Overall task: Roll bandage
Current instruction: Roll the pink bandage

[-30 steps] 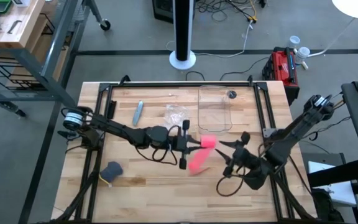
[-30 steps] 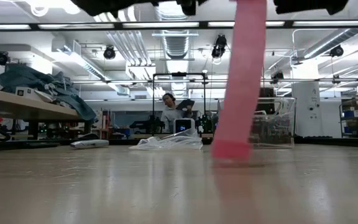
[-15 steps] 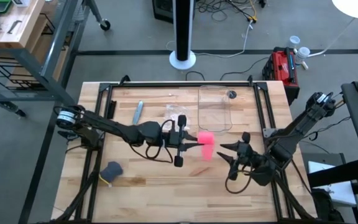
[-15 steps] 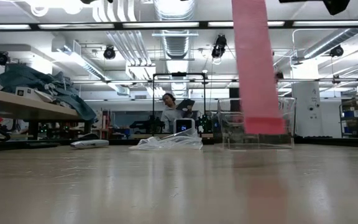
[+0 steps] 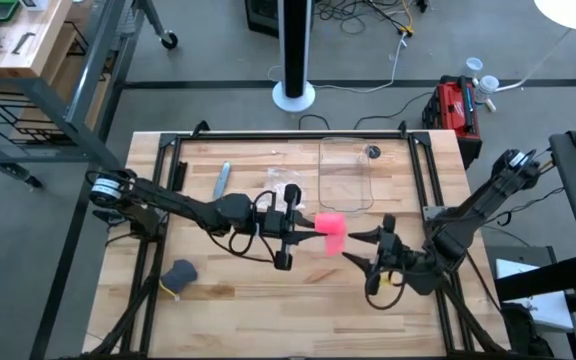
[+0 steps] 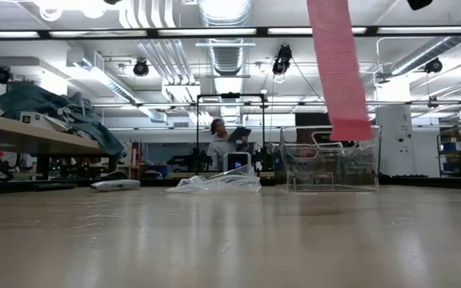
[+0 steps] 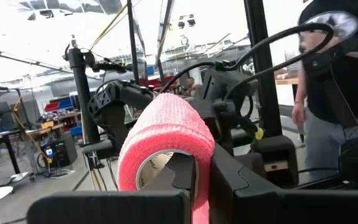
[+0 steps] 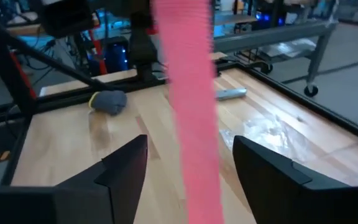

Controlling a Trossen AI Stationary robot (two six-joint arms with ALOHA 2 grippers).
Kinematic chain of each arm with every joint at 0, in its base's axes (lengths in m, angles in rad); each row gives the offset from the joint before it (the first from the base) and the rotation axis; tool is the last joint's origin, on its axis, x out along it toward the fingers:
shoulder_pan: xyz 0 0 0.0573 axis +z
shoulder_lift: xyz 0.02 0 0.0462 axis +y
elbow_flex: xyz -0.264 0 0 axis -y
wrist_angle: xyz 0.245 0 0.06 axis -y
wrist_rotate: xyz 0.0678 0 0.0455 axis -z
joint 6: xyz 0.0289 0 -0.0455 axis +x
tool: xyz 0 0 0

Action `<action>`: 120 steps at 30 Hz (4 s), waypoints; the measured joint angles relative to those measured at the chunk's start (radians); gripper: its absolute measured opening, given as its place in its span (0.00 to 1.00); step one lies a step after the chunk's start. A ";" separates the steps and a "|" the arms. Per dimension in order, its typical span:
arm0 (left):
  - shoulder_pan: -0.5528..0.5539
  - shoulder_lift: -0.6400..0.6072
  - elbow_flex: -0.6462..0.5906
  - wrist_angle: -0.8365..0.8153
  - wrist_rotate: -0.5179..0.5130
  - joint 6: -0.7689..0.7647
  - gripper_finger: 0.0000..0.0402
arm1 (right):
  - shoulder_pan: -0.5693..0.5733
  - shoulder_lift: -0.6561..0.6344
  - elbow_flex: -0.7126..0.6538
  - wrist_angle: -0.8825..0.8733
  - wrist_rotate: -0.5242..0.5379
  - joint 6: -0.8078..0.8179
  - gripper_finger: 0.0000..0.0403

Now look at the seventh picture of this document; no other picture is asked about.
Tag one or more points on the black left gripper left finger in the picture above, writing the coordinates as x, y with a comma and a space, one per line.
104, 208

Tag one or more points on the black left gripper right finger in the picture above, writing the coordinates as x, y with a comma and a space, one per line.
291, 208

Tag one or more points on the pink elastic bandage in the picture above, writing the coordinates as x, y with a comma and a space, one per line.
166, 124

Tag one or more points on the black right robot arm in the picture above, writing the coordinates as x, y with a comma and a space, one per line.
126, 93

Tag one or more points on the black computer case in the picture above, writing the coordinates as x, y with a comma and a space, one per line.
59, 152

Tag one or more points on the person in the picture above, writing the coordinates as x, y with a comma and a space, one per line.
353, 87
191, 85

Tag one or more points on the dark grey metal stand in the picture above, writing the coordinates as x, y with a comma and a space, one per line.
81, 93

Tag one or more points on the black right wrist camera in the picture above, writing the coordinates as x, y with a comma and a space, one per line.
219, 87

